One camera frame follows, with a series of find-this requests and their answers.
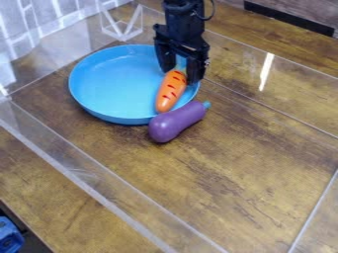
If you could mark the blue object at corner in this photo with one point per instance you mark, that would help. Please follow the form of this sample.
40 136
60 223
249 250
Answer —
11 237

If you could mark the white patterned curtain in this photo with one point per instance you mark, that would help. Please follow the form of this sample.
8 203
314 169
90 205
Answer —
28 20

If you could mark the purple toy eggplant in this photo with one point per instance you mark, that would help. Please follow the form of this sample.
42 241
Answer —
167 125

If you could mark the orange toy carrot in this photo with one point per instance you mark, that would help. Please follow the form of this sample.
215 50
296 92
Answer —
171 90

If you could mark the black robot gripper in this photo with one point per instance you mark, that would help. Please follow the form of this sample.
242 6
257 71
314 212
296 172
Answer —
179 37

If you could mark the blue round plastic tray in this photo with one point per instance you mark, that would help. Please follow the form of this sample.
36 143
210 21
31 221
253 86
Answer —
114 83

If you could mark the black baseboard strip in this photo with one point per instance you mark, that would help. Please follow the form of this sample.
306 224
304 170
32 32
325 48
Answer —
289 18

